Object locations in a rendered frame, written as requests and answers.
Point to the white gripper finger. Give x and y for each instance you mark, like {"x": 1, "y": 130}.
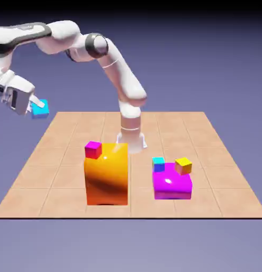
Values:
{"x": 37, "y": 102}

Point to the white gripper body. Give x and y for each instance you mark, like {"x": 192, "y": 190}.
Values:
{"x": 21, "y": 95}

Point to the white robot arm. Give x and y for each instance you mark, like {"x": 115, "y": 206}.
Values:
{"x": 126, "y": 80}

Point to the small magenta cube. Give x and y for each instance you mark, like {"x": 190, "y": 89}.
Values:
{"x": 93, "y": 149}

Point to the small cyan blue cube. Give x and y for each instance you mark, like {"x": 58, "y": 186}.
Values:
{"x": 158, "y": 164}

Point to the small yellow cube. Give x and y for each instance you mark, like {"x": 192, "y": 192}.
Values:
{"x": 183, "y": 166}

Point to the large orange box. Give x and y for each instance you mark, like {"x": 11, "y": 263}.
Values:
{"x": 107, "y": 176}

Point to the large magenta box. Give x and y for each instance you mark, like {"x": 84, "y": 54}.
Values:
{"x": 172, "y": 183}

